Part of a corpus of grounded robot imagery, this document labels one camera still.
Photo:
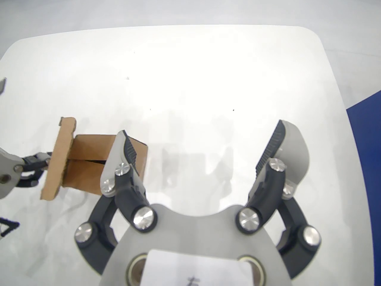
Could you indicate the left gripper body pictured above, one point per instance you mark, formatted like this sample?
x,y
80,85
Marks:
x,y
7,177

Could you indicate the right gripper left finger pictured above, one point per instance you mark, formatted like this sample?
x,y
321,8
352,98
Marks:
x,y
128,192

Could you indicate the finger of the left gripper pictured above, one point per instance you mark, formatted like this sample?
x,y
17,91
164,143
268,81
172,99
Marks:
x,y
2,86
32,163

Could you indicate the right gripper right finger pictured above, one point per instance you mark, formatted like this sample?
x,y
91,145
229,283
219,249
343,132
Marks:
x,y
269,189

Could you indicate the small brown carton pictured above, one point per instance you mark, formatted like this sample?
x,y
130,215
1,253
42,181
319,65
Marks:
x,y
89,150

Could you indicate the blue partition panel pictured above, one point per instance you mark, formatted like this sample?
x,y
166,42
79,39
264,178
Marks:
x,y
367,180

